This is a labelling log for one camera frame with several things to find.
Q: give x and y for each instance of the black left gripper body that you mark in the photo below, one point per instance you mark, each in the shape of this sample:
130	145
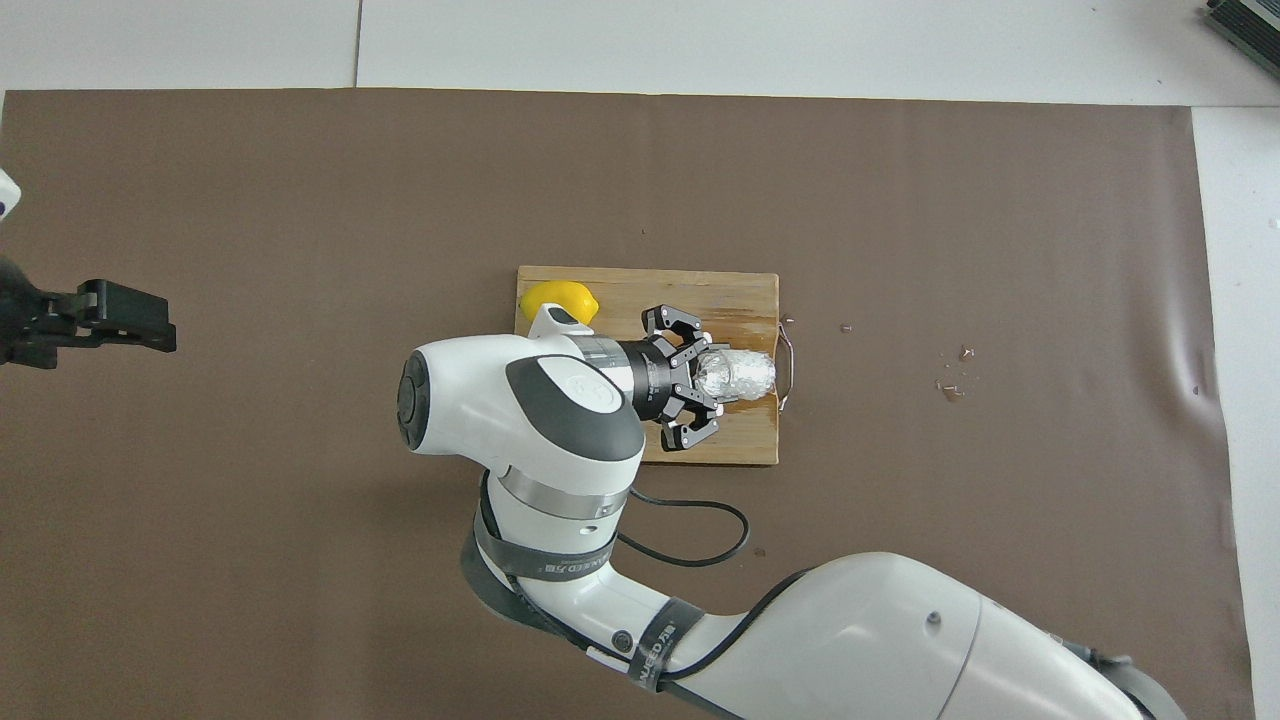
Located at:
25	320

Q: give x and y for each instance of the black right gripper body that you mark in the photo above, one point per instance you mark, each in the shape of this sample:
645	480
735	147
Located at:
655	380

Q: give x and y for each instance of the crinkled clear plastic cup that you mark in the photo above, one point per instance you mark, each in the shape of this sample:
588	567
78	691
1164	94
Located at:
745	373

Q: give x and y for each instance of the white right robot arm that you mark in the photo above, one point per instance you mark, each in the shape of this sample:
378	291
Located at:
480	390

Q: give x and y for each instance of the wooden cutting board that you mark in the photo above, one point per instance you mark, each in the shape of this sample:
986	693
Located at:
740	295

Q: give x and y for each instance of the yellow lemon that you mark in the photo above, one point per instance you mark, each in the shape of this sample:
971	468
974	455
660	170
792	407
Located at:
550	295

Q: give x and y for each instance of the brown paper table mat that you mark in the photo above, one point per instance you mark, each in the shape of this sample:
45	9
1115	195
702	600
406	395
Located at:
300	560

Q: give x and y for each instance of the black ridged device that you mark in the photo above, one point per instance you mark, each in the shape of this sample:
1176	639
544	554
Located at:
1250	25

